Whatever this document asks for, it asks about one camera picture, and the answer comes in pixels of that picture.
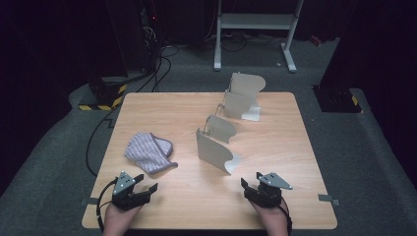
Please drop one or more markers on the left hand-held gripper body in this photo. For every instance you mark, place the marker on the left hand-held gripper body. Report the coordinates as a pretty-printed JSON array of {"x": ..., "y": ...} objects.
[{"x": 124, "y": 193}]

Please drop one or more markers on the black yellow striped stand base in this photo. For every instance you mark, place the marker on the black yellow striped stand base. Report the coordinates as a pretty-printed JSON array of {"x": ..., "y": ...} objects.
[{"x": 106, "y": 95}]

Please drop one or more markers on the striped purple cloth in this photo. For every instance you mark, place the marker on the striped purple cloth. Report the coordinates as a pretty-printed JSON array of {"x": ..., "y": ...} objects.
[{"x": 149, "y": 152}]

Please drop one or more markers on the grey metal expandable book rack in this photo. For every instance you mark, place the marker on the grey metal expandable book rack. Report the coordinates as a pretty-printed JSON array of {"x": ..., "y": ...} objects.
[{"x": 214, "y": 152}]

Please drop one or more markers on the grey tape strip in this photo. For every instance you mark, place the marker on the grey tape strip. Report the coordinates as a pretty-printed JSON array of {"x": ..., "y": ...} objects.
[
  {"x": 91, "y": 201},
  {"x": 327, "y": 198}
]

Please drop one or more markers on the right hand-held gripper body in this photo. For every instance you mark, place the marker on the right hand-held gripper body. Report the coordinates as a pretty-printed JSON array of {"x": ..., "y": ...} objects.
[{"x": 267, "y": 193}]

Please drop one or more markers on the white metal stand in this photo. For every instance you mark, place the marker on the white metal stand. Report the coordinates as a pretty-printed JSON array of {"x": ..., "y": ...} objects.
[{"x": 255, "y": 21}]

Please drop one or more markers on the person's right hand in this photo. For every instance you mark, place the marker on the person's right hand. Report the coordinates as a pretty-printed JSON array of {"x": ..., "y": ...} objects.
[{"x": 272, "y": 219}]

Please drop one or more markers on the dark equipment rack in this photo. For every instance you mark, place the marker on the dark equipment rack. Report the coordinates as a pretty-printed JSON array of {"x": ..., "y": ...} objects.
[{"x": 134, "y": 32}]

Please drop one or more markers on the black stand base yellow corner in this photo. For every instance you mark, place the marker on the black stand base yellow corner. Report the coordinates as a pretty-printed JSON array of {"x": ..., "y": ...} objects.
[{"x": 337, "y": 100}]

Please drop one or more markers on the person's left hand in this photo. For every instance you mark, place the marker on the person's left hand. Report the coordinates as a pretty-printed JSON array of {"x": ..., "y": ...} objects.
[{"x": 119, "y": 220}]

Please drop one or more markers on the small red object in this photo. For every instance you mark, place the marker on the small red object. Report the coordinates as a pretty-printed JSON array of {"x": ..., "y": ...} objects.
[{"x": 315, "y": 40}]

